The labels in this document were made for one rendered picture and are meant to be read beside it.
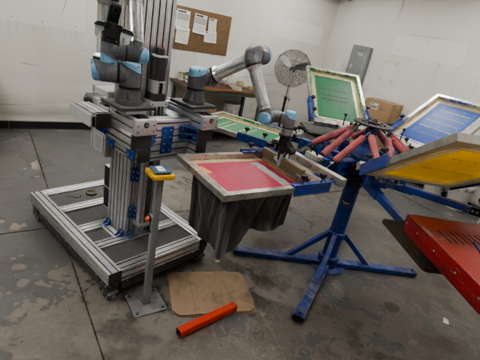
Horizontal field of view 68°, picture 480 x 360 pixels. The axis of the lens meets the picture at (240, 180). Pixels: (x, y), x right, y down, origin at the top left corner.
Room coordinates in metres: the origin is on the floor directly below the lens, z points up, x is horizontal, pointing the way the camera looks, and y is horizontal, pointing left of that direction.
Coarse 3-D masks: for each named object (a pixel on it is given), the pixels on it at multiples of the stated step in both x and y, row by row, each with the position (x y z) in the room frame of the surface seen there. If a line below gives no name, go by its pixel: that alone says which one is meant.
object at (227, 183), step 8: (216, 176) 1.93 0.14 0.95; (224, 176) 1.95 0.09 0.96; (264, 176) 2.08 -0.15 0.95; (280, 176) 2.14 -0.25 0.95; (224, 184) 1.84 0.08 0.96; (232, 184) 1.86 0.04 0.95; (264, 184) 1.96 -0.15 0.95; (272, 184) 1.98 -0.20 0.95; (280, 184) 2.01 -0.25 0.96; (288, 184) 2.03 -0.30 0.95
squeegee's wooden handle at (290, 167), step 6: (264, 150) 2.35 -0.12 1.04; (270, 150) 2.32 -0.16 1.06; (264, 156) 2.34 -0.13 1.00; (270, 156) 2.30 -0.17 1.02; (282, 162) 2.19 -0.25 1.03; (288, 162) 2.16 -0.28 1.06; (282, 168) 2.18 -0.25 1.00; (288, 168) 2.14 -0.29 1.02; (294, 168) 2.10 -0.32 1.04; (300, 168) 2.08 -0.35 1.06; (294, 174) 2.09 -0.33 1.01; (300, 174) 2.05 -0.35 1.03
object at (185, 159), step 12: (180, 156) 2.04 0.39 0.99; (192, 156) 2.11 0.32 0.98; (204, 156) 2.16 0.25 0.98; (216, 156) 2.22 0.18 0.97; (228, 156) 2.27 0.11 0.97; (240, 156) 2.33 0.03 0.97; (252, 156) 2.40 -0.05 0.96; (192, 168) 1.91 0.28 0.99; (204, 180) 1.78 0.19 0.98; (312, 180) 2.17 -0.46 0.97; (216, 192) 1.67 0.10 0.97; (228, 192) 1.67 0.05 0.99; (240, 192) 1.70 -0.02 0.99; (252, 192) 1.73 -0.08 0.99; (264, 192) 1.78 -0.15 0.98; (276, 192) 1.83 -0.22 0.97; (288, 192) 1.89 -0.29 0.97
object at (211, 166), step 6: (222, 162) 2.18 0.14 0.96; (228, 162) 2.21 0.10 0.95; (234, 162) 2.23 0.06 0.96; (240, 162) 2.25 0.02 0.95; (246, 162) 2.28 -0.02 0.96; (264, 162) 2.36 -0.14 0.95; (210, 168) 2.04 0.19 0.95; (216, 168) 2.06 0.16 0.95; (252, 168) 2.19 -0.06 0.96; (270, 168) 2.26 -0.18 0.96; (210, 174) 1.94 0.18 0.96; (216, 174) 1.96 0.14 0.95; (222, 174) 1.98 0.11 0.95
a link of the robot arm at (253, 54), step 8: (248, 48) 2.26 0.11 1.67; (256, 48) 2.25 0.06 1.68; (248, 56) 2.21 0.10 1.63; (256, 56) 2.21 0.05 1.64; (248, 64) 2.20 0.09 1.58; (256, 64) 2.20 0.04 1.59; (256, 72) 2.19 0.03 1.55; (256, 80) 2.18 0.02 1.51; (256, 88) 2.18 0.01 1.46; (264, 88) 2.19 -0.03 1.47; (256, 96) 2.17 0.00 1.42; (264, 96) 2.16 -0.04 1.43; (264, 104) 2.15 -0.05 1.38; (264, 112) 2.13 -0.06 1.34; (272, 112) 2.19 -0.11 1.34; (264, 120) 2.11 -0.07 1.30; (272, 120) 2.16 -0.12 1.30
